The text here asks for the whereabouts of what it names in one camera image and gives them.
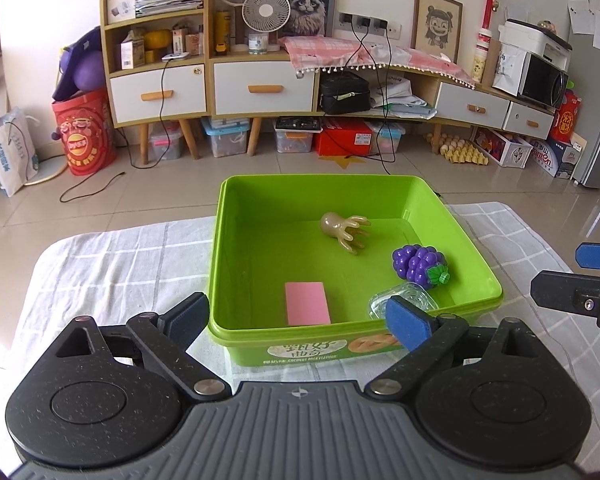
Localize clear plastic lens case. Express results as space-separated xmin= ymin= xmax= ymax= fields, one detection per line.
xmin=367 ymin=282 xmax=440 ymax=322

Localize purple toy grapes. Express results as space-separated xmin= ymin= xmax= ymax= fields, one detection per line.
xmin=392 ymin=245 xmax=451 ymax=290

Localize pink rectangular block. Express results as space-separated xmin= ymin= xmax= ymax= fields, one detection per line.
xmin=285 ymin=282 xmax=330 ymax=326

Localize beige rubber octopus toy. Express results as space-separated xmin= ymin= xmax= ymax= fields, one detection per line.
xmin=320 ymin=211 xmax=372 ymax=255

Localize grey checkered cloth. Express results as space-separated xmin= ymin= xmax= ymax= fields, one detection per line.
xmin=8 ymin=202 xmax=600 ymax=471

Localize green plastic cookie box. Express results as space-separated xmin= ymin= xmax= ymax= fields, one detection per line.
xmin=209 ymin=174 xmax=504 ymax=366

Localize yellow egg tray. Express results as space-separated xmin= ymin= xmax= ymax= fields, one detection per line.
xmin=439 ymin=134 xmax=489 ymax=166

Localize black microwave oven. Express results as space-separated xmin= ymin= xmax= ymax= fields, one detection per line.
xmin=517 ymin=52 xmax=568 ymax=108

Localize blue lid storage bin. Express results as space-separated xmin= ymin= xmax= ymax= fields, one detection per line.
xmin=201 ymin=117 xmax=250 ymax=158

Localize white printer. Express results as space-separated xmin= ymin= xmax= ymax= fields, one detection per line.
xmin=498 ymin=20 xmax=572 ymax=72

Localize red cardboard box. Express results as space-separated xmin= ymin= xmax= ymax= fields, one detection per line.
xmin=315 ymin=117 xmax=373 ymax=157

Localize red cylindrical bag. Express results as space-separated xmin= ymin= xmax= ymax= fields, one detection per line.
xmin=52 ymin=88 xmax=117 ymax=177

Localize white shopping bag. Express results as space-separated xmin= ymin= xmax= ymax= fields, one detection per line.
xmin=0 ymin=107 xmax=38 ymax=197

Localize black bag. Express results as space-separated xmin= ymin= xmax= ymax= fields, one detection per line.
xmin=318 ymin=70 xmax=372 ymax=115

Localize wooden cabinet with drawers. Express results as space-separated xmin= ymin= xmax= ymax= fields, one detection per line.
xmin=100 ymin=1 xmax=553 ymax=157

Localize purple plush toy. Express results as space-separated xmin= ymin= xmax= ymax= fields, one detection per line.
xmin=52 ymin=26 xmax=106 ymax=102

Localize pink checkered cloth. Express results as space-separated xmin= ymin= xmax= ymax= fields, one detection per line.
xmin=278 ymin=36 xmax=475 ymax=89

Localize white desk fan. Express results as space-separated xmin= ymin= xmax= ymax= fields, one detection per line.
xmin=242 ymin=0 xmax=291 ymax=55

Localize clear bin orange handle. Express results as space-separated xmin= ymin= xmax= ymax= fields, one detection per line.
xmin=274 ymin=116 xmax=322 ymax=154

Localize cartoon girl picture frame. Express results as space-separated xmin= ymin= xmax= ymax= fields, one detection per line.
xmin=411 ymin=0 xmax=463 ymax=63

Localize cat picture frame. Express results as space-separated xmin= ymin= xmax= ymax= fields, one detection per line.
xmin=280 ymin=0 xmax=336 ymax=37

